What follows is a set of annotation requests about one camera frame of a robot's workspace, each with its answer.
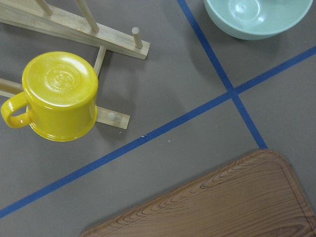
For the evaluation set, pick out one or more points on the yellow mug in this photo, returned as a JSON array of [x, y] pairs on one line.
[[58, 100]]

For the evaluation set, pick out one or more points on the green bowl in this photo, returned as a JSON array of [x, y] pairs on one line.
[[256, 19]]

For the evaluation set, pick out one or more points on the wooden cutting board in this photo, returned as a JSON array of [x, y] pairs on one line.
[[255, 196]]

